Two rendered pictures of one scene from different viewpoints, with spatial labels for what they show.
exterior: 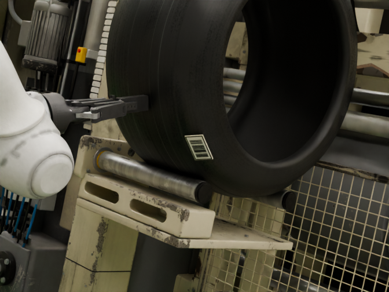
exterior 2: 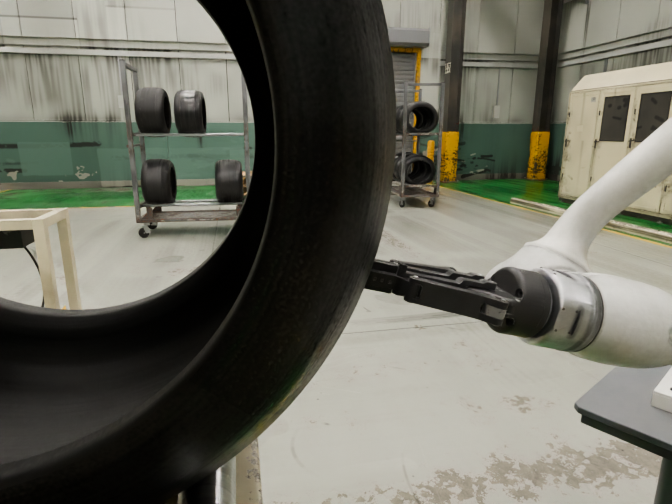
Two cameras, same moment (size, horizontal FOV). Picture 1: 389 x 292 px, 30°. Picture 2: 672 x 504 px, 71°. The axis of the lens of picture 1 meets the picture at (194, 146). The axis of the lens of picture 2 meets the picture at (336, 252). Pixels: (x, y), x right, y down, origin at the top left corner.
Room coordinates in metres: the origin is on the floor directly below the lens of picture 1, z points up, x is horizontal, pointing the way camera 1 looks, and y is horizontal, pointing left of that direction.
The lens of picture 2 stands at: (1.81, 0.36, 1.18)
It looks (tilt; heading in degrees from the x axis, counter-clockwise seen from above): 14 degrees down; 213
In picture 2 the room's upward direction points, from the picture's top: straight up
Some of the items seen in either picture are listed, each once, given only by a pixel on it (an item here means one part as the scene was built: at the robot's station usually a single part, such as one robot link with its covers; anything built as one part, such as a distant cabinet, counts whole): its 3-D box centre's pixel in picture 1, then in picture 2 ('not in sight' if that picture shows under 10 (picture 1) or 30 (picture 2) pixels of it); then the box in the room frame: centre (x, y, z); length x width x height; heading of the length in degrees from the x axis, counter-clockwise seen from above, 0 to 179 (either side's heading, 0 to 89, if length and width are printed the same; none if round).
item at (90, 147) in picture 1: (145, 164); not in sight; (1.80, 0.11, 0.90); 0.40 x 0.03 x 0.10; 135
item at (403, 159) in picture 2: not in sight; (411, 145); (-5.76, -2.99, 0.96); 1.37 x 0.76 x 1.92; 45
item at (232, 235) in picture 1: (184, 222); not in sight; (1.67, -0.01, 0.80); 0.37 x 0.36 x 0.02; 135
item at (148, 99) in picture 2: not in sight; (192, 151); (-2.08, -4.15, 0.96); 1.33 x 0.64 x 1.92; 133
